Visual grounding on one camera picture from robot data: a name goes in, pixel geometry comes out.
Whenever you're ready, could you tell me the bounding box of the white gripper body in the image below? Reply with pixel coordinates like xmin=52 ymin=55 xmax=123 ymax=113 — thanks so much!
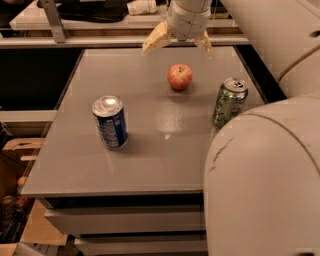
xmin=167 ymin=0 xmax=211 ymax=41

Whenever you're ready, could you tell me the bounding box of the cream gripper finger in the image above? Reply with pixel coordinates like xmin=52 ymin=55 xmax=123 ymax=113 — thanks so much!
xmin=142 ymin=21 xmax=171 ymax=55
xmin=194 ymin=30 xmax=213 ymax=58

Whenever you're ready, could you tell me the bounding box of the grey drawer cabinet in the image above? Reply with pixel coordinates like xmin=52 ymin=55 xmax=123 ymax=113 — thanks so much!
xmin=20 ymin=46 xmax=268 ymax=256

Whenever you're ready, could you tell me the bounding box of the blue soda can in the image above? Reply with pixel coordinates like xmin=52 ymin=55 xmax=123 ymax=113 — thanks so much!
xmin=92 ymin=96 xmax=128 ymax=149

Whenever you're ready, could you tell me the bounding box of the black bag on shelf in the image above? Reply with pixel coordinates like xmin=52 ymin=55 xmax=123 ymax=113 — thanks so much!
xmin=36 ymin=0 xmax=129 ymax=24

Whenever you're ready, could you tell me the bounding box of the lower grey drawer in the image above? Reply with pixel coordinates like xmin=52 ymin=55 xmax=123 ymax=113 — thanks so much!
xmin=75 ymin=232 xmax=208 ymax=256

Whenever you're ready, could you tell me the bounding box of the red apple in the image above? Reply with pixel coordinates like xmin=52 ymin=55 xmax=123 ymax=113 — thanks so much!
xmin=167 ymin=64 xmax=193 ymax=91

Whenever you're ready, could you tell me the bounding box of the green soda can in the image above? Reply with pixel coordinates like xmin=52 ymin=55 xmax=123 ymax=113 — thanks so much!
xmin=213 ymin=78 xmax=248 ymax=128

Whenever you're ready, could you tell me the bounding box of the wooden crate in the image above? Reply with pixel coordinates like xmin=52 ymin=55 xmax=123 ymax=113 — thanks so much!
xmin=3 ymin=138 xmax=44 ymax=161

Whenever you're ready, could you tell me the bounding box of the upper grey drawer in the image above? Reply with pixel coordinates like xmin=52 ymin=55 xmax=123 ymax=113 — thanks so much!
xmin=45 ymin=205 xmax=205 ymax=236

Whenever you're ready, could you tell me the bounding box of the cardboard box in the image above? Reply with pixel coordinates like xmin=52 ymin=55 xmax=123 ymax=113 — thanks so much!
xmin=0 ymin=153 xmax=67 ymax=256

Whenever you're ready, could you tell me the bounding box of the left metal bracket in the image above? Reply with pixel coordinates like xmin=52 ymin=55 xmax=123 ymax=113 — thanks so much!
xmin=41 ymin=0 xmax=67 ymax=43

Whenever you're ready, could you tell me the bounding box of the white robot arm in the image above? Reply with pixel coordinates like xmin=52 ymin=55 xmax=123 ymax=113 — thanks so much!
xmin=203 ymin=0 xmax=320 ymax=256

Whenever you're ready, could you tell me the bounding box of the grey drawer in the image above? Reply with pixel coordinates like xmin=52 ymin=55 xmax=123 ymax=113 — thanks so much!
xmin=75 ymin=232 xmax=208 ymax=256
xmin=45 ymin=205 xmax=205 ymax=236

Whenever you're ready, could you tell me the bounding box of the white paper cup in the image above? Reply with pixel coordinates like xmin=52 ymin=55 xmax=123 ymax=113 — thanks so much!
xmin=127 ymin=0 xmax=157 ymax=16

